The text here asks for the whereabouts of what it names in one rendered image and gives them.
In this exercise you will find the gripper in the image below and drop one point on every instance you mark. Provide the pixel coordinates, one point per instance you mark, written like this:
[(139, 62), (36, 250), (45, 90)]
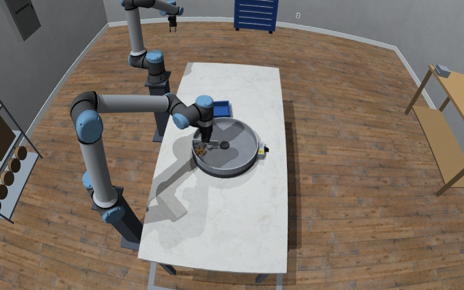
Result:
[(172, 21), (206, 131)]

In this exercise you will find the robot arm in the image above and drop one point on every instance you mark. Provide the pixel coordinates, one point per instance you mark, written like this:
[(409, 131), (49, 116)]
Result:
[(132, 103), (135, 32)]

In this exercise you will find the blue crate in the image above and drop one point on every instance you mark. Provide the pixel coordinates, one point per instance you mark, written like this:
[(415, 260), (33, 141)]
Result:
[(223, 109)]

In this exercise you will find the grey turntable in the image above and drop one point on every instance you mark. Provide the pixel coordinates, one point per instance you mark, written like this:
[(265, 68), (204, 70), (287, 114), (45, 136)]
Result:
[(236, 160)]

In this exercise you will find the grey control box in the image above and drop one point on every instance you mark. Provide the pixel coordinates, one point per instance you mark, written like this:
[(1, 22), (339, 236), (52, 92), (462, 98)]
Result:
[(261, 151)]

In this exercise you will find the white table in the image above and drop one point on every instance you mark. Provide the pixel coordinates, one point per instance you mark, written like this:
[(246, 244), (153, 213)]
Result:
[(236, 80)]

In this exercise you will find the blue drawer cabinet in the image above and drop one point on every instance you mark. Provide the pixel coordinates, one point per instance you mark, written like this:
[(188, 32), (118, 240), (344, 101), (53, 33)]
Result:
[(256, 16)]

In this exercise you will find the metal shelf unit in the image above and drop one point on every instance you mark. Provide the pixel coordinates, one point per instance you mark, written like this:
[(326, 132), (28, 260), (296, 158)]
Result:
[(22, 180)]

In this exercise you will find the wooden workbench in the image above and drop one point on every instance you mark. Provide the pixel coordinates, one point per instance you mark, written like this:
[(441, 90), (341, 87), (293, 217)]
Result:
[(436, 136)]

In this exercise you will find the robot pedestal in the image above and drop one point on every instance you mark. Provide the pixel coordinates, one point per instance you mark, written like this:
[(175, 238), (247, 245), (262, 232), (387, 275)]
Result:
[(130, 230), (162, 124)]

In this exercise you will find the grey wall panel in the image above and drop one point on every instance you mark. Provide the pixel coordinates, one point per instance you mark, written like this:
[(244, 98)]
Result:
[(22, 18)]

